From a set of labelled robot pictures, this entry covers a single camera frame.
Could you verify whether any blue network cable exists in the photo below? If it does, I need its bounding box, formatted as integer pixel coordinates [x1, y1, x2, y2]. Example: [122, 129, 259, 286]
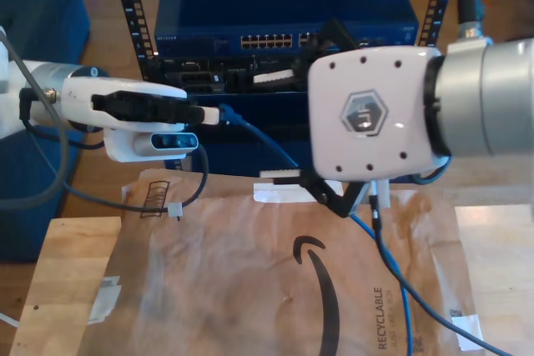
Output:
[219, 103, 418, 356]

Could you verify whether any dark blue base unit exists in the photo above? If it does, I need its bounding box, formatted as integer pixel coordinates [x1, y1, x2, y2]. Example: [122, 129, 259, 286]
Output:
[183, 138, 318, 178]

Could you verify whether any brown packing paper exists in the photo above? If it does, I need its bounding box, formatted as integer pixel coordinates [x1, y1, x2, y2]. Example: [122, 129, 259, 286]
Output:
[78, 166, 487, 356]

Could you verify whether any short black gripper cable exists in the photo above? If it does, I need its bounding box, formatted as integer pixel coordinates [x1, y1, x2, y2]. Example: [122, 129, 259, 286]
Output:
[18, 87, 105, 151]
[408, 0, 487, 185]

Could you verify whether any black camera cable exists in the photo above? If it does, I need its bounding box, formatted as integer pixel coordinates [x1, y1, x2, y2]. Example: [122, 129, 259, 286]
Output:
[62, 145, 209, 223]
[370, 195, 512, 356]

